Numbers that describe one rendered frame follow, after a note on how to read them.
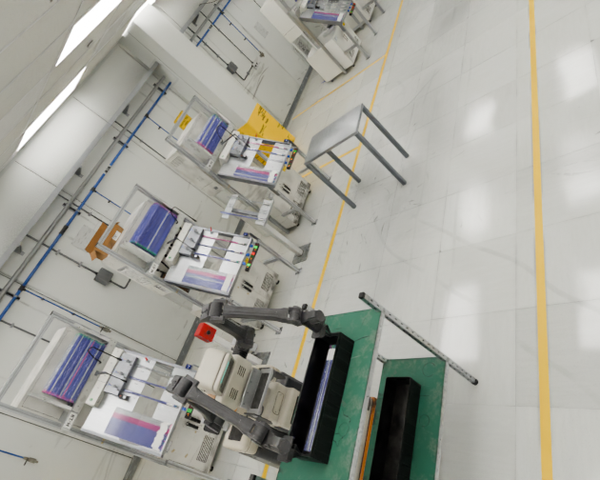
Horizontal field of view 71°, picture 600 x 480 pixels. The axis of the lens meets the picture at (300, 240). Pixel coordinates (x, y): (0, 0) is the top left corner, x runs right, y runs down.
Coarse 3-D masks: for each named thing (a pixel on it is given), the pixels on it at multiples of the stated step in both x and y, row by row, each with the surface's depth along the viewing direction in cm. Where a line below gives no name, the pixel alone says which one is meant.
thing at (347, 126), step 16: (352, 112) 415; (368, 112) 416; (336, 128) 423; (352, 128) 395; (384, 128) 429; (320, 144) 430; (336, 144) 403; (368, 144) 395; (336, 160) 474; (384, 160) 407; (320, 176) 442; (352, 176) 488; (400, 176) 420; (336, 192) 456; (352, 208) 469
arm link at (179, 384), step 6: (174, 378) 188; (180, 378) 184; (186, 378) 182; (174, 384) 183; (180, 384) 180; (186, 384) 180; (168, 390) 184; (174, 390) 179; (180, 390) 179; (186, 390) 180; (180, 396) 178; (192, 402) 193; (198, 408) 196; (204, 414) 199; (210, 414) 202; (204, 420) 205; (210, 420) 202; (210, 426) 204; (216, 426) 205
